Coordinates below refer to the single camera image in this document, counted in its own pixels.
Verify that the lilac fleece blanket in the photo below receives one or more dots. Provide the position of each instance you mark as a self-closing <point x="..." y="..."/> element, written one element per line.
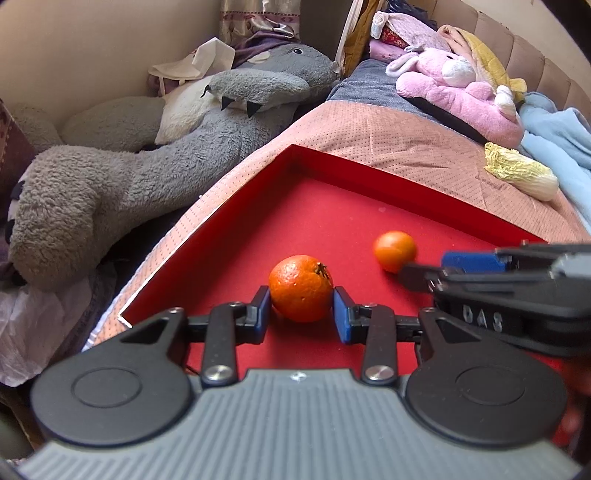
<point x="406" y="30"/>

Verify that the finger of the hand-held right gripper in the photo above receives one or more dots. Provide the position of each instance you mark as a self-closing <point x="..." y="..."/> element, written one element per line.
<point x="471" y="262"/>
<point x="420" y="277"/>

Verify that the napa cabbage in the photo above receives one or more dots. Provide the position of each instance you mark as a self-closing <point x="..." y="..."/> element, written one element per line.
<point x="521" y="173"/>

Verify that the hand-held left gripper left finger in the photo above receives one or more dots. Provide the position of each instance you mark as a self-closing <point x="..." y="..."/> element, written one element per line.
<point x="262" y="314"/>

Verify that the red tray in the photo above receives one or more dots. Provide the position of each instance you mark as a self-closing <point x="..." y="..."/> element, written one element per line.
<point x="323" y="207"/>

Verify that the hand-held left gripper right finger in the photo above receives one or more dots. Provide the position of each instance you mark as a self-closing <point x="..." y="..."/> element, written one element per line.
<point x="341" y="316"/>

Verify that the light blue blanket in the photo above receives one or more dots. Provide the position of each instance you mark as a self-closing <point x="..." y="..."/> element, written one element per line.
<point x="563" y="138"/>

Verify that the rough orange tangerine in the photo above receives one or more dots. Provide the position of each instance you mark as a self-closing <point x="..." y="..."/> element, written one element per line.
<point x="298" y="290"/>

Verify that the brown padded headboard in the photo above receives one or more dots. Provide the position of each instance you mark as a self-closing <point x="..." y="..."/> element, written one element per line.
<point x="531" y="50"/>

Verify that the beige patterned curtain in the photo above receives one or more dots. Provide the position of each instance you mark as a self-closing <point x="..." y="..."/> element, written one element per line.
<point x="258" y="14"/>

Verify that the wooden board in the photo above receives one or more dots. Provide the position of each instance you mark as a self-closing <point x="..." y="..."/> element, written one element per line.
<point x="351" y="27"/>

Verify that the grey plush toy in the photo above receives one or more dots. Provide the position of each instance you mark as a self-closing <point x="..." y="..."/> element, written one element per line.
<point x="138" y="175"/>

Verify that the purple cloth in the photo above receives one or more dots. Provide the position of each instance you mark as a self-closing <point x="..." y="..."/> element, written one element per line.
<point x="263" y="42"/>

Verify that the white plastic bag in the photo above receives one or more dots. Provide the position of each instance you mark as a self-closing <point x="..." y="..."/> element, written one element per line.
<point x="37" y="332"/>

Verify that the white cloth bag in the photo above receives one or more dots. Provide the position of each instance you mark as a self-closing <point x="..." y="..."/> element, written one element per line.
<point x="212" y="53"/>

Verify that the pink plush toy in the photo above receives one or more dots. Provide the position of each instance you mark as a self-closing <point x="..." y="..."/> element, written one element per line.
<point x="461" y="101"/>

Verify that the grey blanket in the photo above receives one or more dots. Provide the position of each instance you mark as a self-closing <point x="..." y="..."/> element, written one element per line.
<point x="369" y="87"/>

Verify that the smooth orange tangerine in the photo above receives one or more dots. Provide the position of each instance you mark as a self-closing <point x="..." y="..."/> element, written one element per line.
<point x="392" y="249"/>

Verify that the dark patterned cloth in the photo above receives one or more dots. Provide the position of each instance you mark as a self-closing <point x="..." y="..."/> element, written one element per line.
<point x="14" y="152"/>

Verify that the yellow blanket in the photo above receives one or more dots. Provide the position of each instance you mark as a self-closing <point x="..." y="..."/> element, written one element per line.
<point x="480" y="50"/>

